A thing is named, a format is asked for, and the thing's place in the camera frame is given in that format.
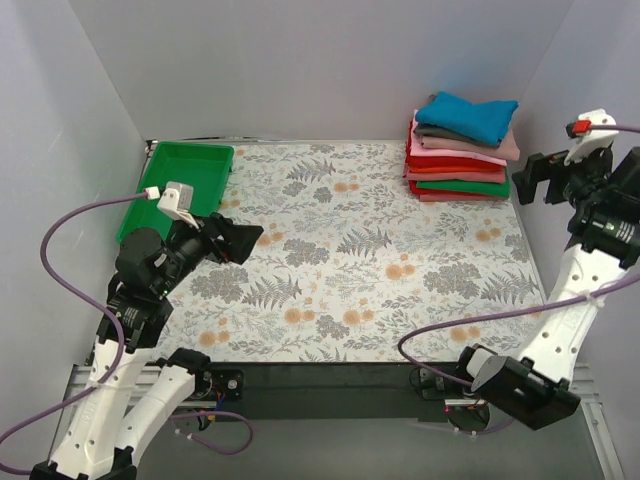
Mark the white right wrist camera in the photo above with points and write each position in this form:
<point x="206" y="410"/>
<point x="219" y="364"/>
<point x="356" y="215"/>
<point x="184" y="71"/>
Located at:
<point x="590" y="131"/>

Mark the salmon folded t shirt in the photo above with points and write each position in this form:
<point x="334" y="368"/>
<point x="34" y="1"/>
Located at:
<point x="495" y="178"/>

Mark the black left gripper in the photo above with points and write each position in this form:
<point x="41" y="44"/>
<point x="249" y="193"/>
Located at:
<point x="218" y="238"/>

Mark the aluminium frame rail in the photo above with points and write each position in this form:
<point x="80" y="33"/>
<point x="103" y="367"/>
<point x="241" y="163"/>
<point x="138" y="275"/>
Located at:
<point x="318" y="421"/>

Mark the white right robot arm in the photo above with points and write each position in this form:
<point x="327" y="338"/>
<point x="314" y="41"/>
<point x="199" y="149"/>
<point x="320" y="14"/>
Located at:
<point x="533" y="385"/>

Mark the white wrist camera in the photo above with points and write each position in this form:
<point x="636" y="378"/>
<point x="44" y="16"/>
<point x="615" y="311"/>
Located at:
<point x="174" y="200"/>
<point x="590" y="131"/>

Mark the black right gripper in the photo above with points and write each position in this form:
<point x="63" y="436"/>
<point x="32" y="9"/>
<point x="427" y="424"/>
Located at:
<point x="555" y="178"/>

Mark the blue t shirt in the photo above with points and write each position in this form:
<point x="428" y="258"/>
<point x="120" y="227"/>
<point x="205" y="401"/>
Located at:
<point x="486" y="122"/>

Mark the red folded t shirt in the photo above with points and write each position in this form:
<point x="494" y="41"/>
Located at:
<point x="452" y="163"/>

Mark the orange folded t shirt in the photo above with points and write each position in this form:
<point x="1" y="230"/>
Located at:
<point x="447" y="172"/>

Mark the light pink folded t shirt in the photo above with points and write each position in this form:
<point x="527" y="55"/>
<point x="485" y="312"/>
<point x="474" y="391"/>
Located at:
<point x="415" y="150"/>

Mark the bottom pink folded t shirt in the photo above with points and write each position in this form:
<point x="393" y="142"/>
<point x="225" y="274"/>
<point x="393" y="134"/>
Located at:
<point x="456" y="197"/>

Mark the floral table mat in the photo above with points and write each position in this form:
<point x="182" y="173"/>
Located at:
<point x="350" y="261"/>

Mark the green folded t shirt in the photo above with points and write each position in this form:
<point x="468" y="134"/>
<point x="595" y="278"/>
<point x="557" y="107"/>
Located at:
<point x="499" y="190"/>

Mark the green plastic tray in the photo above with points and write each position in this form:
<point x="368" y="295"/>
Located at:
<point x="191" y="178"/>

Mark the dusty pink folded t shirt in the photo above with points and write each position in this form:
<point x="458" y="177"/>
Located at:
<point x="507" y="149"/>

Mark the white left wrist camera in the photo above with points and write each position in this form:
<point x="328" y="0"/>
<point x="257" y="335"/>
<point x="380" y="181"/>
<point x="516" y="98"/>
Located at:
<point x="174" y="200"/>

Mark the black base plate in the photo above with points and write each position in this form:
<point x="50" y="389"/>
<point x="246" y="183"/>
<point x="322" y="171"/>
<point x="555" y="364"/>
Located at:
<point x="320" y="391"/>

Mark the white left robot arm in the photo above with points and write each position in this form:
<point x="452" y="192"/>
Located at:
<point x="120" y="360"/>

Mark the grey folded t shirt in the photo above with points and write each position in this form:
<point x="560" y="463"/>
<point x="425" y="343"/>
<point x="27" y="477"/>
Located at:
<point x="431" y="131"/>

